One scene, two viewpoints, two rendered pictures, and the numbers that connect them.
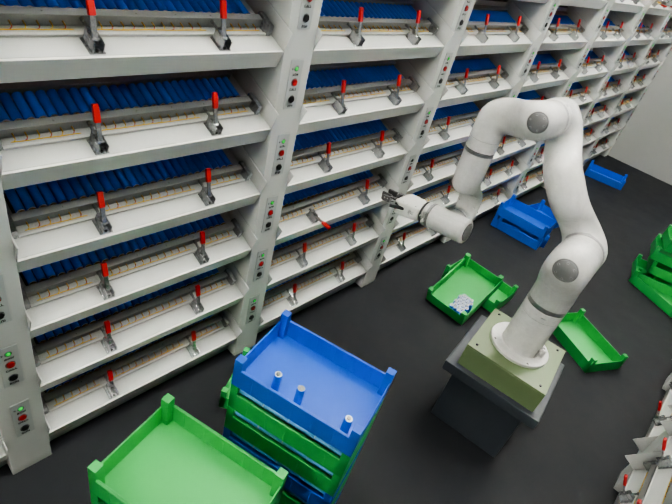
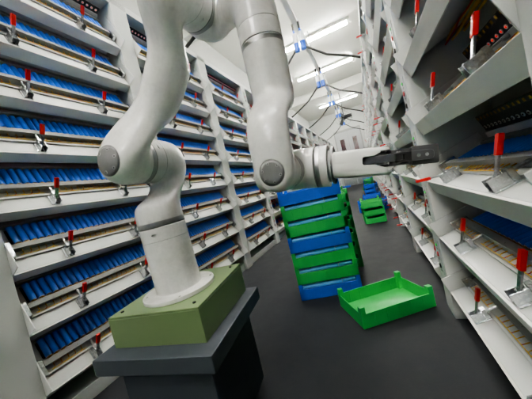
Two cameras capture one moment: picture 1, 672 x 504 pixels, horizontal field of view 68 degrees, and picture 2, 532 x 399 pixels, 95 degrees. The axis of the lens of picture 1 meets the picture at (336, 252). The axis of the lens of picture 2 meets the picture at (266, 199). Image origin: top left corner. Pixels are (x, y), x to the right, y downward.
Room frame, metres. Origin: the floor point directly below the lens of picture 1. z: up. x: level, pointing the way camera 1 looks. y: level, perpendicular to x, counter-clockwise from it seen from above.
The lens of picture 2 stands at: (1.94, -0.49, 0.57)
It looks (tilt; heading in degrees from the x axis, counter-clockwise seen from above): 2 degrees down; 169
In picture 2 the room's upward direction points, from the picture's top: 13 degrees counter-clockwise
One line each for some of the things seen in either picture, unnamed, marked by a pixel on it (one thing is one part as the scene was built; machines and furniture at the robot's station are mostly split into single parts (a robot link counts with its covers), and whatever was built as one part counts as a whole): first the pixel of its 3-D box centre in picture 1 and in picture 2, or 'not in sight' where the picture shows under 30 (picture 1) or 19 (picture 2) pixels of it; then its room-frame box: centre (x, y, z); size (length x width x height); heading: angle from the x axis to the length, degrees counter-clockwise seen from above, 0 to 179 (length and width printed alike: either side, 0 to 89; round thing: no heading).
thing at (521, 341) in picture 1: (532, 325); (171, 257); (1.23, -0.65, 0.46); 0.19 x 0.19 x 0.18
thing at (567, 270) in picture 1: (563, 276); (159, 181); (1.20, -0.64, 0.67); 0.19 x 0.12 x 0.24; 148
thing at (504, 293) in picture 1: (479, 282); not in sight; (2.00, -0.71, 0.04); 0.30 x 0.20 x 0.08; 55
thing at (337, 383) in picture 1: (315, 377); (306, 191); (0.74, -0.03, 0.52); 0.30 x 0.20 x 0.08; 72
